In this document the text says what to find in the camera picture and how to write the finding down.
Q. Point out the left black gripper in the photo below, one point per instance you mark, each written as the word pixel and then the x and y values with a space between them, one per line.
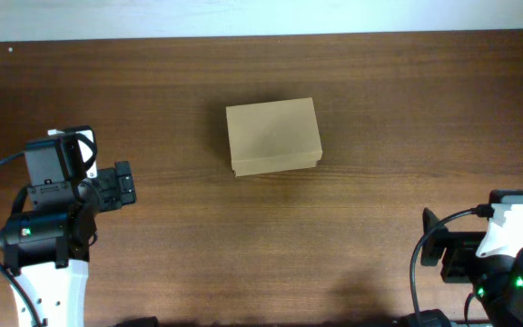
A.
pixel 119 184

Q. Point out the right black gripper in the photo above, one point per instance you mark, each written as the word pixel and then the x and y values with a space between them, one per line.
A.
pixel 429 238

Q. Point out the cardboard box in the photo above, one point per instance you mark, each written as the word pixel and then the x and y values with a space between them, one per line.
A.
pixel 273 137

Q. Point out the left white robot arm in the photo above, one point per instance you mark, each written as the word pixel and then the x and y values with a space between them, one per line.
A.
pixel 46 240

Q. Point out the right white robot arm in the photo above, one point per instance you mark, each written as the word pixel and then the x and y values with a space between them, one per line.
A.
pixel 500 292

